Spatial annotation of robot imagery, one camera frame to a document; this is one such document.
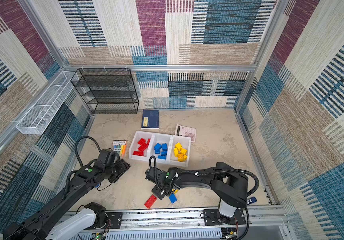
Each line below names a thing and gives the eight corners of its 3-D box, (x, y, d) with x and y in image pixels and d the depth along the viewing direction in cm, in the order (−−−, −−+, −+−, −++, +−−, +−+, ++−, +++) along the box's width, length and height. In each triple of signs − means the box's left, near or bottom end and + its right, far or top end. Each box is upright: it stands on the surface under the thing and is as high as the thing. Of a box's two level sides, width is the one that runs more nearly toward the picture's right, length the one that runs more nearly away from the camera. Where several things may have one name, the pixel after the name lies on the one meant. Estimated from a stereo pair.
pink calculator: (172, 136, 106) (172, 134, 103) (176, 126, 112) (176, 123, 109) (195, 142, 103) (195, 140, 100) (198, 132, 109) (198, 129, 106)
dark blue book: (140, 129, 111) (139, 127, 109) (143, 111, 123) (143, 109, 121) (159, 129, 111) (158, 127, 109) (160, 111, 123) (160, 109, 121)
